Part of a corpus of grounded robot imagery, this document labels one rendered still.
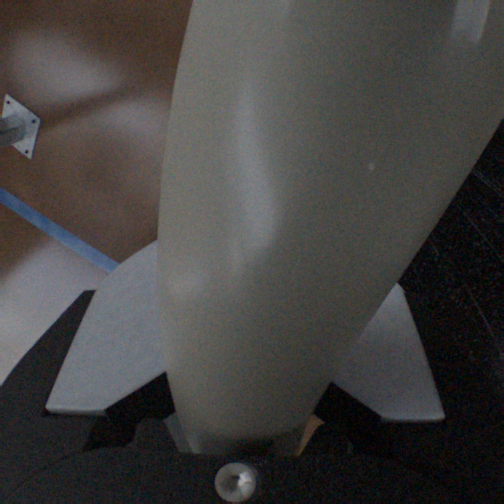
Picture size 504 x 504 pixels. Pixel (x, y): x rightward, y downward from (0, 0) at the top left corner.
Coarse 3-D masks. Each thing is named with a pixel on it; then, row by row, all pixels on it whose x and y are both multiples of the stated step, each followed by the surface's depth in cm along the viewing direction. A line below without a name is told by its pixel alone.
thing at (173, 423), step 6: (174, 414) 86; (168, 420) 84; (174, 420) 85; (168, 426) 82; (174, 426) 83; (180, 426) 84; (174, 432) 82; (180, 432) 83; (174, 438) 81; (180, 438) 82; (180, 444) 80; (186, 444) 81; (180, 450) 79; (186, 450) 80
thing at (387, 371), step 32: (384, 320) 7; (352, 352) 6; (384, 352) 6; (416, 352) 6; (352, 384) 5; (384, 384) 5; (416, 384) 5; (320, 416) 6; (352, 416) 5; (384, 416) 5; (416, 416) 5; (352, 448) 6
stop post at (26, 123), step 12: (12, 108) 95; (24, 108) 95; (0, 120) 91; (12, 120) 95; (24, 120) 97; (36, 120) 97; (0, 132) 88; (12, 132) 93; (24, 132) 100; (36, 132) 100; (0, 144) 91; (12, 144) 104; (24, 144) 104
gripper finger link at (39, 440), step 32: (64, 320) 7; (32, 352) 6; (64, 352) 6; (32, 384) 5; (0, 416) 5; (32, 416) 5; (64, 416) 5; (96, 416) 5; (0, 448) 4; (32, 448) 4; (64, 448) 4; (0, 480) 4
